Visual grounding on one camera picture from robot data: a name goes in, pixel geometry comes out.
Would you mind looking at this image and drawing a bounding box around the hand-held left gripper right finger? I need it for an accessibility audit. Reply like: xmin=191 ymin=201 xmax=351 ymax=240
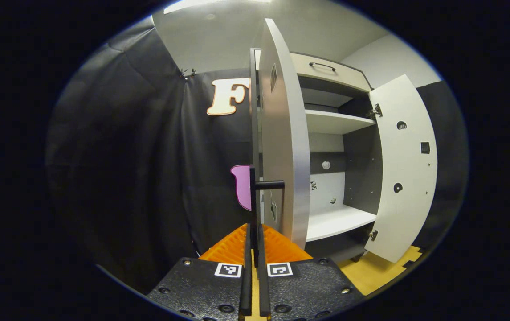
xmin=257 ymin=223 xmax=367 ymax=321

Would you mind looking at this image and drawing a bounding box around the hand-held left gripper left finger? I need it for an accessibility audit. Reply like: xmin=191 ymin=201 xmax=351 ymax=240
xmin=147 ymin=223 xmax=253 ymax=321

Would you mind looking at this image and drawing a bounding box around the black door handle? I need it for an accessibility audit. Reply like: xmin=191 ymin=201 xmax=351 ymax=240
xmin=249 ymin=165 xmax=286 ymax=268

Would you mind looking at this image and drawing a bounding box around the white double-door shoe cabinet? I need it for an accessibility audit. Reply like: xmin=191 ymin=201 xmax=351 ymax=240
xmin=249 ymin=18 xmax=438 ymax=264

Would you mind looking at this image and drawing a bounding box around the white shoe cabinet door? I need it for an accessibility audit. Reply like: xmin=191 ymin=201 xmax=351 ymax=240
xmin=255 ymin=18 xmax=311 ymax=250
xmin=364 ymin=74 xmax=438 ymax=263

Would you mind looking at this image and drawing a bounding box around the white cabinet shelf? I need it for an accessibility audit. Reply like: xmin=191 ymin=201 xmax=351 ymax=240
xmin=305 ymin=109 xmax=377 ymax=135
xmin=306 ymin=205 xmax=377 ymax=243

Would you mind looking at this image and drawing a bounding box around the white cabinet drawer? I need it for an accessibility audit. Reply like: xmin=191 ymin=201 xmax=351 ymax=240
xmin=290 ymin=53 xmax=374 ymax=93

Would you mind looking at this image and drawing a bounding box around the black backdrop cloth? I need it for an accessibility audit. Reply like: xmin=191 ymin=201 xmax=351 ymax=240
xmin=45 ymin=18 xmax=469 ymax=296

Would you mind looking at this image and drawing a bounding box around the ceiling light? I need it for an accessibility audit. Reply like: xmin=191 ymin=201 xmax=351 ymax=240
xmin=163 ymin=0 xmax=274 ymax=14

